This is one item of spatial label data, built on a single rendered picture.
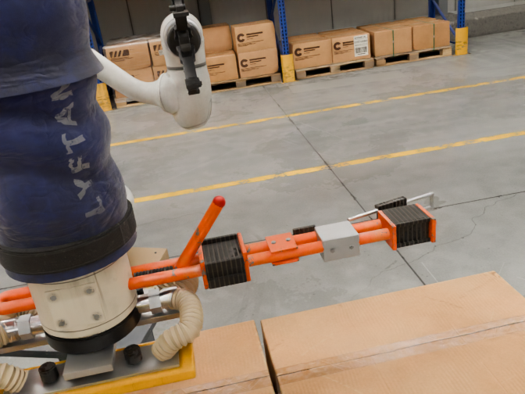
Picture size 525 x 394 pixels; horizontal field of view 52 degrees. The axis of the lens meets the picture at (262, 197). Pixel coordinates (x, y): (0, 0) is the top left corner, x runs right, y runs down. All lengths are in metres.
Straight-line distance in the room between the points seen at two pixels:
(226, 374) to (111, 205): 0.48
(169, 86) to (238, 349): 0.66
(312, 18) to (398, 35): 1.64
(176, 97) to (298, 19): 8.22
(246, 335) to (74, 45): 0.75
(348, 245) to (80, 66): 0.54
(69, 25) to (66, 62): 0.05
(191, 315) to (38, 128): 0.39
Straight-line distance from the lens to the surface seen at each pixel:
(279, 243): 1.00
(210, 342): 1.28
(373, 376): 1.15
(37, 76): 0.80
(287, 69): 8.15
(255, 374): 1.18
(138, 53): 8.04
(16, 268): 0.92
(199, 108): 1.41
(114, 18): 9.38
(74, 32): 0.83
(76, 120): 0.84
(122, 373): 0.97
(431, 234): 1.05
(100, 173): 0.88
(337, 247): 1.00
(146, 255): 1.96
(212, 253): 0.99
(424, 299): 1.36
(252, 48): 8.16
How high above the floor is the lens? 1.72
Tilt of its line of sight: 24 degrees down
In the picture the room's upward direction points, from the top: 8 degrees counter-clockwise
